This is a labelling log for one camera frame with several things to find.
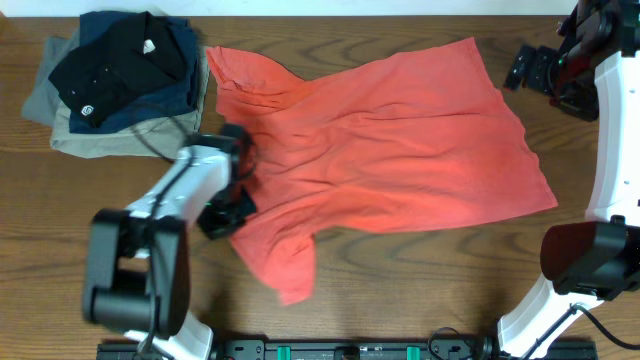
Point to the black folded polo shirt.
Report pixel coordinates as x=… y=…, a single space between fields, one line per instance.
x=135 y=56

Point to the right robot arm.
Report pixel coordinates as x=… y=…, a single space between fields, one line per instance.
x=588 y=263

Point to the navy folded shirt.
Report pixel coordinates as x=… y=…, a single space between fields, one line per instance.
x=173 y=100

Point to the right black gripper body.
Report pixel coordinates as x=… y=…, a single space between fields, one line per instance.
x=564 y=80

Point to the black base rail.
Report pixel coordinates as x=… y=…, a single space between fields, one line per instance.
x=438 y=348

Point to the khaki folded garment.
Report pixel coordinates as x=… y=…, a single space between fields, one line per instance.
x=149 y=138

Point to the grey folded garment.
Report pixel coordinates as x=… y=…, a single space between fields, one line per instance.
x=42 y=103

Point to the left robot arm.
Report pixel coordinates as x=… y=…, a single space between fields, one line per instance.
x=137 y=277

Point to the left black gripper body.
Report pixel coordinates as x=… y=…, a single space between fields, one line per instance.
x=228 y=209

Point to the red soccer t-shirt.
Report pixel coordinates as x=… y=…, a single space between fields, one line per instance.
x=418 y=141

